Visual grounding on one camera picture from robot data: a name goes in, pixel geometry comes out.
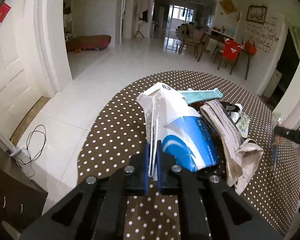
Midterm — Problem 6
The brown polka dot tablecloth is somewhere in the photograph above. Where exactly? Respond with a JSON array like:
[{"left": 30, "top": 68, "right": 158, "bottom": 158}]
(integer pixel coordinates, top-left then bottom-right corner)
[{"left": 77, "top": 71, "right": 300, "bottom": 239}]

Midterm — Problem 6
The red gift bag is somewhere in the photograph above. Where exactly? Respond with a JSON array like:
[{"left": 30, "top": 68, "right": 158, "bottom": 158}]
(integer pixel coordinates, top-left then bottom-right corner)
[{"left": 244, "top": 40, "right": 257, "bottom": 55}]

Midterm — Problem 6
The gold diamond wall decoration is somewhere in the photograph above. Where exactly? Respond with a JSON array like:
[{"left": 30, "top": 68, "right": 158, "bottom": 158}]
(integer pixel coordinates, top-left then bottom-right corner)
[{"left": 219, "top": 0, "right": 237, "bottom": 15}]

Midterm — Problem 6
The coat stand with clothes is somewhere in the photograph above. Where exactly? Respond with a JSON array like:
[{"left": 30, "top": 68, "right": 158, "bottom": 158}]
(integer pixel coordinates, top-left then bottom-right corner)
[{"left": 133, "top": 0, "right": 151, "bottom": 38}]

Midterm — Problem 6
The teal wrapper strip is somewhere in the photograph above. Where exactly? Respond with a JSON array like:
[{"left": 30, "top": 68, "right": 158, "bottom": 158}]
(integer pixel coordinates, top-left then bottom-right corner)
[{"left": 179, "top": 88, "right": 223, "bottom": 105}]

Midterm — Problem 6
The chair with red jersey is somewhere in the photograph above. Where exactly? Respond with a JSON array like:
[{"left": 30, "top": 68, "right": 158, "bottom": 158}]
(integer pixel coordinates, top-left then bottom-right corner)
[{"left": 213, "top": 38, "right": 243, "bottom": 75}]

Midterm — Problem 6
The white cable on floor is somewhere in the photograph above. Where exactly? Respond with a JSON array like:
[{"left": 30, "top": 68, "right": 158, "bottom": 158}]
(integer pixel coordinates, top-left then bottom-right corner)
[{"left": 8, "top": 123, "right": 47, "bottom": 178}]

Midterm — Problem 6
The dark wooden cabinet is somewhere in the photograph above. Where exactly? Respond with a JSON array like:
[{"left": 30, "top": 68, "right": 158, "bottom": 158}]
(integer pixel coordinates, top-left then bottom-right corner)
[{"left": 0, "top": 160, "right": 49, "bottom": 233}]

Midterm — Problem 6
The newspaper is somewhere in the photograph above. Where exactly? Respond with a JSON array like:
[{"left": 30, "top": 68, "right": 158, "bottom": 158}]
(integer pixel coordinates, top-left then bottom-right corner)
[{"left": 200, "top": 100, "right": 264, "bottom": 194}]

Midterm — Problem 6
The brown upholstered bench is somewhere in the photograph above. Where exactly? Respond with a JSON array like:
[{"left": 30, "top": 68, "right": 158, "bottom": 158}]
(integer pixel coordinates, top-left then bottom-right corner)
[{"left": 65, "top": 35, "right": 111, "bottom": 51}]

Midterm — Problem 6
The wooden dining chair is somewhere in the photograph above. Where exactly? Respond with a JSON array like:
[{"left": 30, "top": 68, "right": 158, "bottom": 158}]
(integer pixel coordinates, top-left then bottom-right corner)
[{"left": 177, "top": 24, "right": 206, "bottom": 57}]

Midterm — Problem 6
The wooden dining table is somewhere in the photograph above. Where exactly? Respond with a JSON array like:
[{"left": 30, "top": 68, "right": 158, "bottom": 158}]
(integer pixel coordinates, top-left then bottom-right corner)
[{"left": 197, "top": 30, "right": 257, "bottom": 80}]

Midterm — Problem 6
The framed painting right wall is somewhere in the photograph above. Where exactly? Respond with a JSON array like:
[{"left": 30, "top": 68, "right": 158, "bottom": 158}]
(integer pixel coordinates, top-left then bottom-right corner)
[{"left": 246, "top": 5, "right": 268, "bottom": 24}]

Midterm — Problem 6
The small white crumpled packet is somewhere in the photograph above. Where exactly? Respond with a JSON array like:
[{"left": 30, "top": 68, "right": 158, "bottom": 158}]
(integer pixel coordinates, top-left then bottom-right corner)
[{"left": 230, "top": 103, "right": 250, "bottom": 138}]

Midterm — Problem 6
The blue white paper bag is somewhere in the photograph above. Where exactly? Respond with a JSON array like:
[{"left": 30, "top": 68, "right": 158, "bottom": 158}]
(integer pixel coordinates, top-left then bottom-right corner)
[{"left": 136, "top": 82, "right": 219, "bottom": 180}]

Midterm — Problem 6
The white panel door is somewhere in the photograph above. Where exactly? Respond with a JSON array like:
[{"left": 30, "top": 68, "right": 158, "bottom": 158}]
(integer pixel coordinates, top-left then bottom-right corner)
[{"left": 0, "top": 2, "right": 43, "bottom": 103}]

